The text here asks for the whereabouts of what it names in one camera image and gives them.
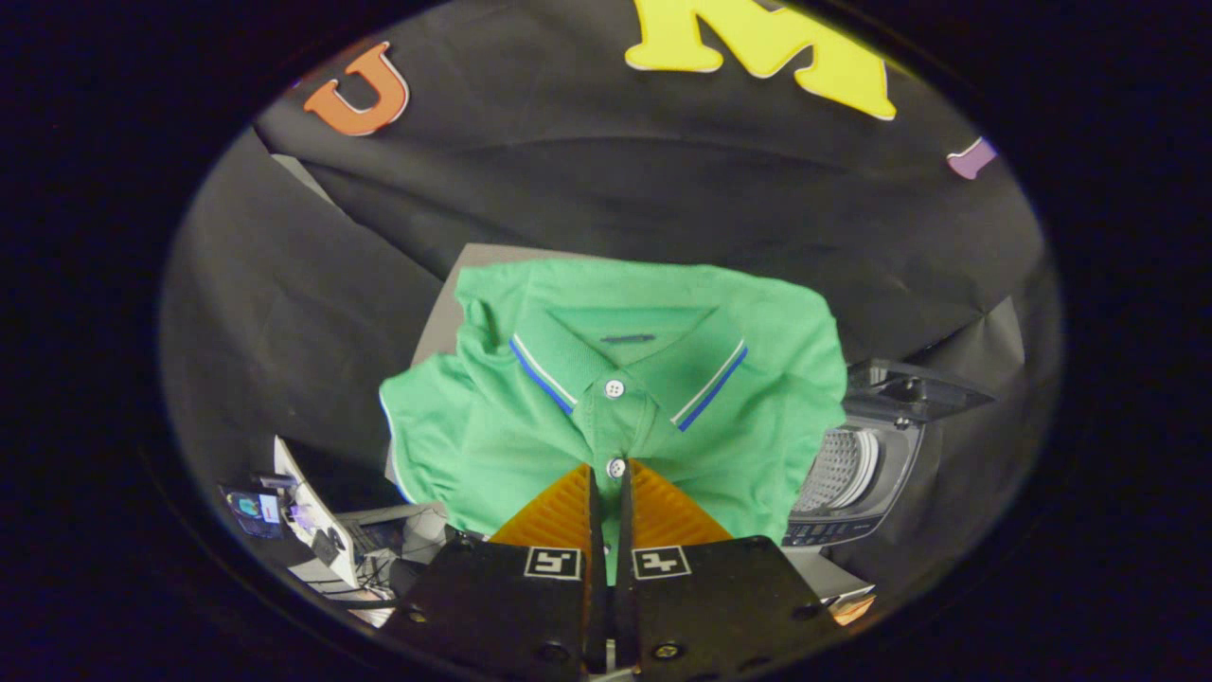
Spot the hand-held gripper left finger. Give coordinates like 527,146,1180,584
382,462,609,677

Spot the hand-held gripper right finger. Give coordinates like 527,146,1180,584
614,459,846,679

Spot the grey washing machine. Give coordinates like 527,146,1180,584
781,358,997,552

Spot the green polo shirt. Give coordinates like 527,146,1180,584
379,258,848,560

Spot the grey flat device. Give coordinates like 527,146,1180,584
339,502,451,569

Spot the white panel with blue edge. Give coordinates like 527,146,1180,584
273,436,363,590

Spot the small device with lit screen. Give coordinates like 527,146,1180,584
220,481,285,541

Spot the grey cabinet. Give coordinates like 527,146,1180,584
409,242,607,366

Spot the black backdrop cloth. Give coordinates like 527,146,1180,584
159,0,1066,607

